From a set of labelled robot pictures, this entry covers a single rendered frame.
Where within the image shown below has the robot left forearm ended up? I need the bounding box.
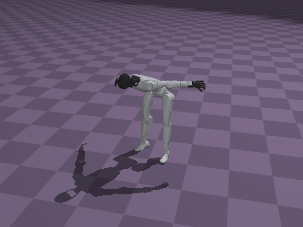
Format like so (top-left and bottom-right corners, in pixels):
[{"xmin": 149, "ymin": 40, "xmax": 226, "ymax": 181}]
[{"xmin": 167, "ymin": 80, "xmax": 192, "ymax": 88}]

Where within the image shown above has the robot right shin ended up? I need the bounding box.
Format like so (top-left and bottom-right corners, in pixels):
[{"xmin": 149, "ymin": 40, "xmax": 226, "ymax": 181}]
[{"xmin": 141, "ymin": 119, "xmax": 151, "ymax": 145}]

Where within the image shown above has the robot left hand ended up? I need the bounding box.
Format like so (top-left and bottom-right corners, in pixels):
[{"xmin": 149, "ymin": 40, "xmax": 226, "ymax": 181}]
[{"xmin": 188, "ymin": 80, "xmax": 205, "ymax": 92}]

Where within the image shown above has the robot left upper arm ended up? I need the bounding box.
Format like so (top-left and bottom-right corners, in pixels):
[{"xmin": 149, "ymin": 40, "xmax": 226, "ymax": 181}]
[{"xmin": 143, "ymin": 81, "xmax": 172, "ymax": 90}]

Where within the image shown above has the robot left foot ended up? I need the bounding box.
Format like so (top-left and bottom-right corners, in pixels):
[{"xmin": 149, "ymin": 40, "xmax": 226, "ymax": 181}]
[{"xmin": 160, "ymin": 151, "xmax": 169, "ymax": 163}]

